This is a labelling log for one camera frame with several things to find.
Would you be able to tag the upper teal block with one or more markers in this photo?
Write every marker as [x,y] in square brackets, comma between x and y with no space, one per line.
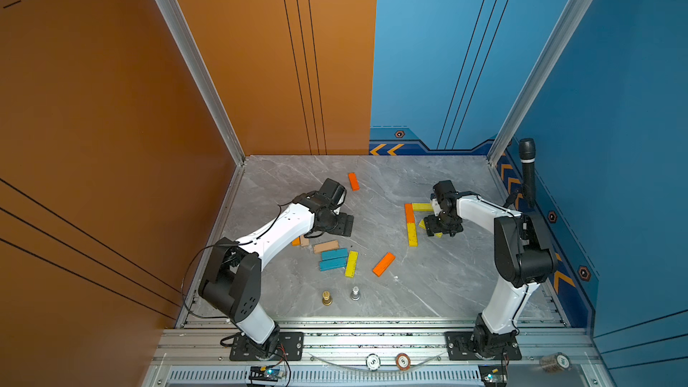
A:
[334,254]

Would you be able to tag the black microphone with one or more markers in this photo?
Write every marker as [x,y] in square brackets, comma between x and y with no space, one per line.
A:
[527,153]

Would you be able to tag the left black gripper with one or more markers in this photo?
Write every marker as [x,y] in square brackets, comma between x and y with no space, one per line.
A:
[345,225]

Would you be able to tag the silver weight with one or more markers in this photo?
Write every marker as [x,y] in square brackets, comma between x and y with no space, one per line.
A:
[355,294]

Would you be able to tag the copper round dial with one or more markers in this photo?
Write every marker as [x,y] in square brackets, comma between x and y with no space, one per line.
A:
[403,362]

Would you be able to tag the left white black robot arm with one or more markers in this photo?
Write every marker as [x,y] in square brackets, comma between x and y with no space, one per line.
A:
[232,280]

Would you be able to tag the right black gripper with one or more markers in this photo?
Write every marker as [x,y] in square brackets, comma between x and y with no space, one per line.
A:
[432,227]

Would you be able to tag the yellow block beside teal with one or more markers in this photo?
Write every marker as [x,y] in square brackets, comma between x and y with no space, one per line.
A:
[351,265]

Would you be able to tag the lower teal block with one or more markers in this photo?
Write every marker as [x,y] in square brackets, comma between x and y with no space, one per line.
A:
[332,264]

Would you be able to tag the green circuit board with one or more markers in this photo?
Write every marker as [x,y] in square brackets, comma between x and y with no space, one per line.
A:
[266,376]
[493,376]

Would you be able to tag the left green circuit board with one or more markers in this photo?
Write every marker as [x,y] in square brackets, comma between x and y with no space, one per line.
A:
[266,376]

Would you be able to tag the white round dial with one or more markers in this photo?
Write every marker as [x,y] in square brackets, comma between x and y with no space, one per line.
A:
[373,362]

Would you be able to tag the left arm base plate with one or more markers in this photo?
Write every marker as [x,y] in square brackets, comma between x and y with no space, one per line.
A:
[286,344]

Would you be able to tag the brass weight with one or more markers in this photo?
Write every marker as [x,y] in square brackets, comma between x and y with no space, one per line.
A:
[327,300]

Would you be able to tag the yellow block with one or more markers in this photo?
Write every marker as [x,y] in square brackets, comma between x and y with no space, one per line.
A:
[422,225]
[422,207]
[412,235]
[351,265]

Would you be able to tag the tape roll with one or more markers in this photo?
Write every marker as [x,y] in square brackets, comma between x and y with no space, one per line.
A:
[555,363]

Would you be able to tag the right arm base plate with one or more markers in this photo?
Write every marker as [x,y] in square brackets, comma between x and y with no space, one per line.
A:
[476,346]

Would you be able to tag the right green circuit board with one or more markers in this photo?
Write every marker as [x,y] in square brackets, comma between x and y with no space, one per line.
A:
[493,376]

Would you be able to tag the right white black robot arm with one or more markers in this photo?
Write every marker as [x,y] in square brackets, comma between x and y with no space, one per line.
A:
[523,254]

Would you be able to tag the tan wooden block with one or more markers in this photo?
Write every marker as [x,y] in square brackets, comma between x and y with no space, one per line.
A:
[326,246]

